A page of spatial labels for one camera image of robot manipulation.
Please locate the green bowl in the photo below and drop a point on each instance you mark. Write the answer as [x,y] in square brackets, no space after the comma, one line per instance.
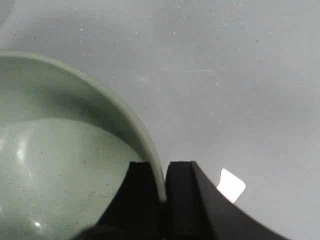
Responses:
[66,142]

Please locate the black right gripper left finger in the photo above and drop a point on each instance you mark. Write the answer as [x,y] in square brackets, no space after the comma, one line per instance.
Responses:
[135,212]

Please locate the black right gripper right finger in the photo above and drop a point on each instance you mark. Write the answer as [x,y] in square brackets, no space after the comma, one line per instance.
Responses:
[196,210]

